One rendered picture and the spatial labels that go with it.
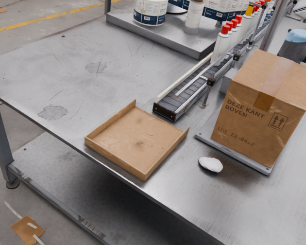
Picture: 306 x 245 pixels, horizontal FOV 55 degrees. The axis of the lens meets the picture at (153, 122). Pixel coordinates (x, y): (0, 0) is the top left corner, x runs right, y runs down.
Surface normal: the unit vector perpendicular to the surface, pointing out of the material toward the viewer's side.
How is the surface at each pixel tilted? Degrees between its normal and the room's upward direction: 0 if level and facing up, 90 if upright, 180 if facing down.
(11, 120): 0
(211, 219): 0
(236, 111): 90
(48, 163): 1
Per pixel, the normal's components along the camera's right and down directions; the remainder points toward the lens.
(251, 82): 0.13, -0.75
